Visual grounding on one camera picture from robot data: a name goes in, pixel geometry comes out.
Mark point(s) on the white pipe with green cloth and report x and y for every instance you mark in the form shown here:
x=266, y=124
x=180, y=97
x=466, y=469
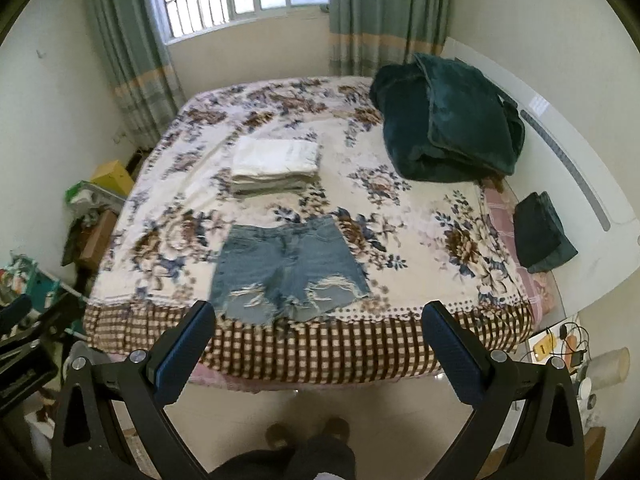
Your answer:
x=85, y=196

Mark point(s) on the white cylindrical jar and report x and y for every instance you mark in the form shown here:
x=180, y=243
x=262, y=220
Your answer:
x=609, y=369

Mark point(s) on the large dark green blanket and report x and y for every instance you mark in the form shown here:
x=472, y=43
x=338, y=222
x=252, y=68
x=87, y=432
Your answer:
x=445, y=122

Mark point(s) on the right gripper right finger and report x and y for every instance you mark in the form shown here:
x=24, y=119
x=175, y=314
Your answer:
x=547, y=443

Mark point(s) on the left green curtain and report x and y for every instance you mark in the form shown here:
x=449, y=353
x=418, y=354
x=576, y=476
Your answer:
x=137, y=64

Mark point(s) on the teal storage rack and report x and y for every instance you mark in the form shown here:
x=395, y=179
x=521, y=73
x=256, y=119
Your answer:
x=23, y=275

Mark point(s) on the brown cardboard box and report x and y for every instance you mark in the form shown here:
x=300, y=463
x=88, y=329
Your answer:
x=98, y=240

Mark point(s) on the person's dark shoes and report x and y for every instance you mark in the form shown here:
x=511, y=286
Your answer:
x=280, y=436

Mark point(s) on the green curtain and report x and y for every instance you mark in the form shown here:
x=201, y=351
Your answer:
x=368, y=34
x=137, y=64

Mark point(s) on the floral bed blanket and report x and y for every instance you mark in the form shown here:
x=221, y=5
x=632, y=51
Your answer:
x=415, y=241

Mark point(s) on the small dark green folded cloth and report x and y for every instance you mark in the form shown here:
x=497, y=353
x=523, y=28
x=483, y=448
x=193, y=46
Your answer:
x=540, y=241

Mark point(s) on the white headboard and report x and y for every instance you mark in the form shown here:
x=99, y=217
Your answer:
x=595, y=213

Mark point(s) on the yellow device with cables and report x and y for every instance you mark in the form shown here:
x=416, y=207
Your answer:
x=566, y=340

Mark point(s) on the white folded pants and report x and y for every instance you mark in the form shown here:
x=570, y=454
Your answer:
x=273, y=158

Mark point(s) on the grey folded pants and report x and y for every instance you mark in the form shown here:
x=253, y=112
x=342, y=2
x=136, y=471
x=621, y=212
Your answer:
x=248, y=186

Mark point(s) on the yellow box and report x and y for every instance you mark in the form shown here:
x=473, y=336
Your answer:
x=113, y=177

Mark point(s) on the blue denim shorts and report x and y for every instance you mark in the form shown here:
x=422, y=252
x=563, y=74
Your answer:
x=294, y=273

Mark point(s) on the right green curtain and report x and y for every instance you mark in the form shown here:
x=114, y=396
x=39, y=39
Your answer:
x=368, y=34

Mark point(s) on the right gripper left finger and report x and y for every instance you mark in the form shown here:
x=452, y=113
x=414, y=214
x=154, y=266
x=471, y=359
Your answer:
x=88, y=441

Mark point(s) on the pink bed sheet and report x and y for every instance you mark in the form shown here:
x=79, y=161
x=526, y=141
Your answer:
x=540, y=288

